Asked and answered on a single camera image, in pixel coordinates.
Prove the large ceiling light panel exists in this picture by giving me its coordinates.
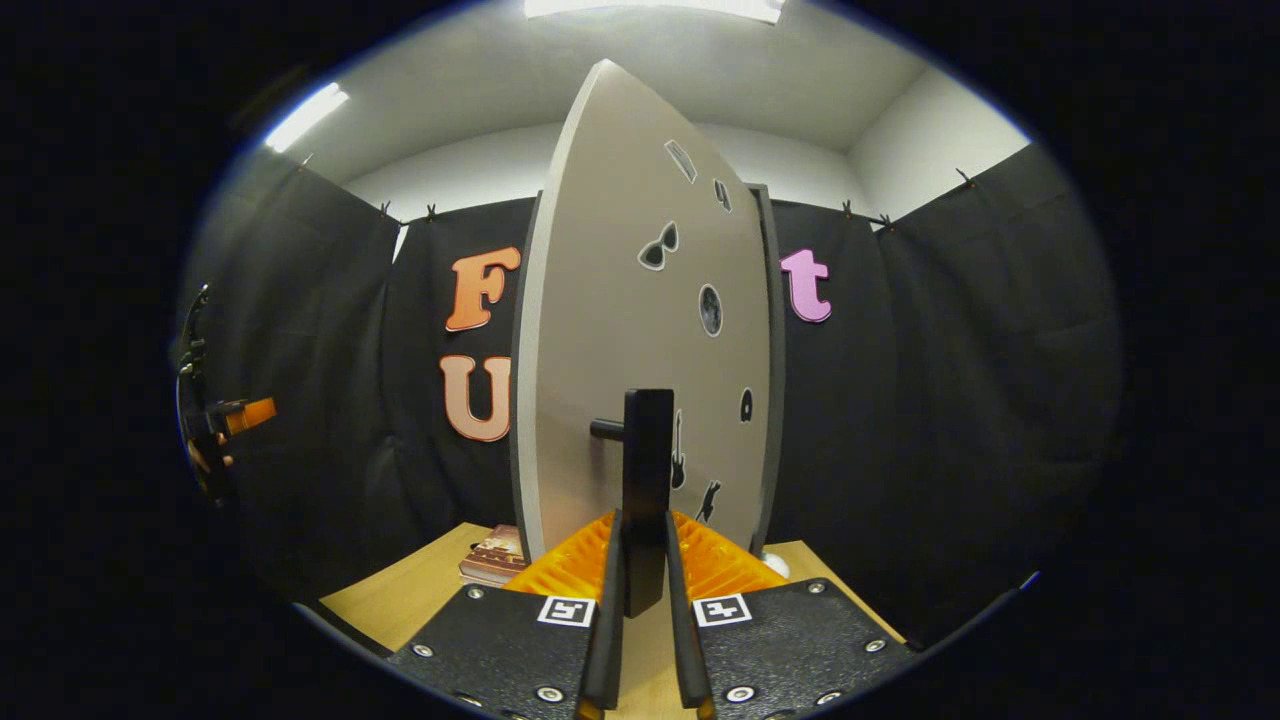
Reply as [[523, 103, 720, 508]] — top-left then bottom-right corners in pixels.
[[525, 0, 786, 24]]

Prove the small ceiling light panel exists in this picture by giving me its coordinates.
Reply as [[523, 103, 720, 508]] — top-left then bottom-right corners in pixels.
[[265, 83, 351, 153]]

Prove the black door handle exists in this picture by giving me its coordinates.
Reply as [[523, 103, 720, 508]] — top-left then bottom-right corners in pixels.
[[590, 388, 676, 619]]

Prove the grey cabinet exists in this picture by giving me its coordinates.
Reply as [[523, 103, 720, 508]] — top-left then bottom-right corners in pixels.
[[745, 182, 791, 557]]

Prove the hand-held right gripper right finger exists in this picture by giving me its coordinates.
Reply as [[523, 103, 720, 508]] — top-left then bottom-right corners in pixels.
[[664, 508, 919, 720]]

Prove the white cabinet door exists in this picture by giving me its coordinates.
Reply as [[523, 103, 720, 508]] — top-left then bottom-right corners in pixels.
[[510, 58, 776, 561]]

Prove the brown cover book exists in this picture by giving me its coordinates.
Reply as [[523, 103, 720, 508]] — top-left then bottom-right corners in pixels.
[[465, 524, 531, 573]]

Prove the black backdrop cloth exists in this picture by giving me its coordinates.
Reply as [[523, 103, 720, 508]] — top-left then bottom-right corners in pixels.
[[175, 140, 1126, 651]]

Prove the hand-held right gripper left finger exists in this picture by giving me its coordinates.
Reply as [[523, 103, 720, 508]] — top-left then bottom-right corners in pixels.
[[385, 508, 628, 720]]

